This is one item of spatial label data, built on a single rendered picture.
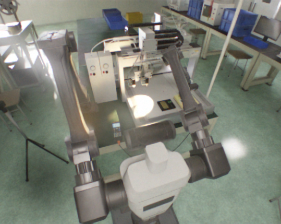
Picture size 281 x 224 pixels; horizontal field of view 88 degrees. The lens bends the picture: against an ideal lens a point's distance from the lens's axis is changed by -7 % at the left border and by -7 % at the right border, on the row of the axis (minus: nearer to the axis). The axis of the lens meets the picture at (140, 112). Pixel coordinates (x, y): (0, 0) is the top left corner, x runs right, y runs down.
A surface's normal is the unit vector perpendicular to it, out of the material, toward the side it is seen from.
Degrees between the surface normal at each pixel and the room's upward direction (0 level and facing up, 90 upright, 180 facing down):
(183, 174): 0
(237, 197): 0
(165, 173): 0
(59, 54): 67
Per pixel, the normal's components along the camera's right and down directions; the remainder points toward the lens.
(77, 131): 0.29, 0.32
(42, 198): 0.00, -0.72
